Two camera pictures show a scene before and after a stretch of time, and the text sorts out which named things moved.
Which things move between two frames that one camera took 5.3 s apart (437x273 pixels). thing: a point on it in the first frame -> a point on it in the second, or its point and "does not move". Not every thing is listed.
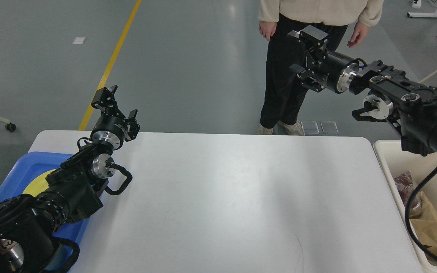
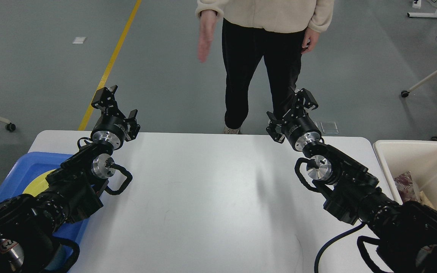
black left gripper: x=112 y=127 does not move
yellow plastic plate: x=38 y=185 does not move
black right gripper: x=336 y=71 -> x=299 y=130
